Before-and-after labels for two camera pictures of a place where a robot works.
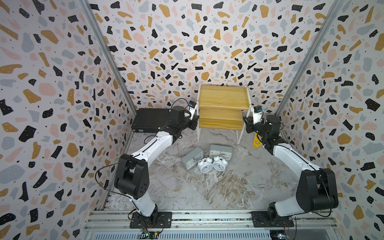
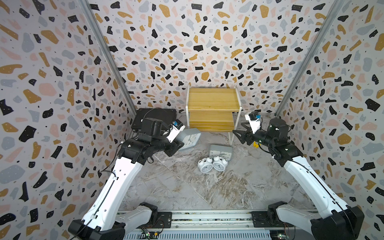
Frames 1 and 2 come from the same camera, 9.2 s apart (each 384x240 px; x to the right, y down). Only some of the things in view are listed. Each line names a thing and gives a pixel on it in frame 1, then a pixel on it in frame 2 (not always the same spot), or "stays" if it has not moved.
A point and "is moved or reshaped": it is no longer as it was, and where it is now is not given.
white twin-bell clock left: x=205 y=164 stays
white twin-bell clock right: x=219 y=163 stays
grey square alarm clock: x=220 y=150 stays
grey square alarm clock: x=190 y=160 -> x=190 y=137
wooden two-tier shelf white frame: x=223 y=107 is moved or reshaped
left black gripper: x=193 y=122 -> x=175 y=146
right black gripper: x=250 y=125 -> x=245 y=135
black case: x=150 y=120 stays
